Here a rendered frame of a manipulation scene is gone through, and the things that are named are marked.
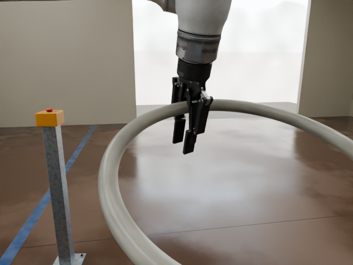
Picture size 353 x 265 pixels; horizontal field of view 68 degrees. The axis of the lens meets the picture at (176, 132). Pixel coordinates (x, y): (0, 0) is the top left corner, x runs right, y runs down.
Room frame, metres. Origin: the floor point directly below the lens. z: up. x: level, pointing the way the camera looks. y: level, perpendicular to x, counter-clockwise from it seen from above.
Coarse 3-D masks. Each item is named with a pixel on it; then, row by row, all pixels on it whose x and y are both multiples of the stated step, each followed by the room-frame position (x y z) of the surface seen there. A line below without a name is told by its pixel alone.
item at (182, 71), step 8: (184, 64) 0.55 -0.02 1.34; (192, 64) 0.55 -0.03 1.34; (208, 64) 0.56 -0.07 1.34; (176, 72) 0.59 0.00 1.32; (184, 72) 0.56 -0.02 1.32; (192, 72) 0.55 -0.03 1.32; (200, 72) 0.55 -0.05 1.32; (208, 72) 0.56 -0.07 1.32; (184, 80) 0.60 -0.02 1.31; (192, 80) 0.56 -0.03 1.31; (200, 80) 0.56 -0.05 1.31; (192, 88) 0.58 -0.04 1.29; (200, 88) 0.56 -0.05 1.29; (184, 96) 0.61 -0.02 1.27; (192, 96) 0.58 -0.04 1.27; (200, 96) 0.58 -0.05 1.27
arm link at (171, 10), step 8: (0, 0) 0.50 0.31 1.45; (8, 0) 0.50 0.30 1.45; (16, 0) 0.51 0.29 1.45; (24, 0) 0.51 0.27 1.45; (32, 0) 0.52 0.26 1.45; (40, 0) 0.53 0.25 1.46; (48, 0) 0.53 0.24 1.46; (56, 0) 0.54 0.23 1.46; (64, 0) 0.56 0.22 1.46; (152, 0) 0.66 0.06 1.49; (160, 0) 0.65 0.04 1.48; (168, 0) 0.64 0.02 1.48; (168, 8) 0.65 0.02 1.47
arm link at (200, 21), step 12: (180, 0) 0.52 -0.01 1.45; (192, 0) 0.50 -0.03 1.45; (204, 0) 0.49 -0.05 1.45; (216, 0) 0.49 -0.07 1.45; (228, 0) 0.51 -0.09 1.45; (180, 12) 0.52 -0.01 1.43; (192, 12) 0.50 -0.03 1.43; (204, 12) 0.50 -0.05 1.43; (216, 12) 0.50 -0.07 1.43; (228, 12) 0.53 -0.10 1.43; (180, 24) 0.54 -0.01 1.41; (192, 24) 0.51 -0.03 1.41; (204, 24) 0.51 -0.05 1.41; (216, 24) 0.52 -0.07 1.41
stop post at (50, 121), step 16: (48, 112) 1.52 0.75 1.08; (48, 128) 1.50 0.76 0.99; (48, 144) 1.50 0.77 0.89; (48, 160) 1.50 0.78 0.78; (48, 176) 1.50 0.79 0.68; (64, 176) 1.55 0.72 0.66; (64, 192) 1.52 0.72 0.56; (64, 208) 1.50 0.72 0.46; (64, 224) 1.50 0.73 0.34; (64, 240) 1.50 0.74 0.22; (64, 256) 1.50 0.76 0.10; (80, 256) 1.61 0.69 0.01
